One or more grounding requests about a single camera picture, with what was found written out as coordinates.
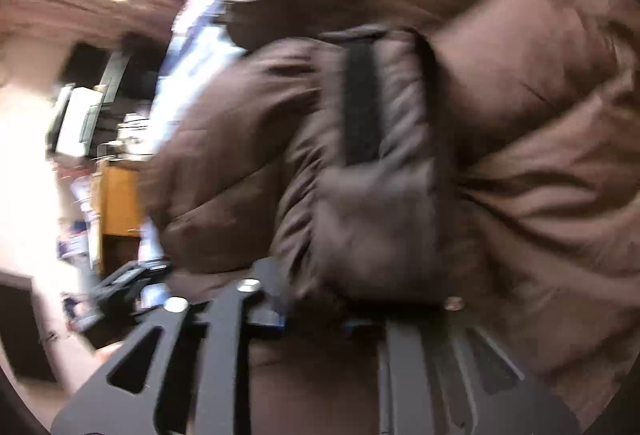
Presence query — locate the brown puffer jacket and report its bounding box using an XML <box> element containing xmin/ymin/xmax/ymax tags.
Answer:
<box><xmin>139</xmin><ymin>0</ymin><xmax>639</xmax><ymax>434</ymax></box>

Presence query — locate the wooden bedside cabinet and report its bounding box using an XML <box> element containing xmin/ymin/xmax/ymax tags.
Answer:
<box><xmin>91</xmin><ymin>158</ymin><xmax>143</xmax><ymax>279</ymax></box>

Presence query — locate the white printer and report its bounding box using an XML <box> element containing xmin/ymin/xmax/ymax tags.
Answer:
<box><xmin>46</xmin><ymin>84</ymin><xmax>104</xmax><ymax>158</ymax></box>

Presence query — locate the blue checked bed sheet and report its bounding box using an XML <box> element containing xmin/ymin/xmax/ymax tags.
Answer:
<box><xmin>143</xmin><ymin>0</ymin><xmax>244</xmax><ymax>154</ymax></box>

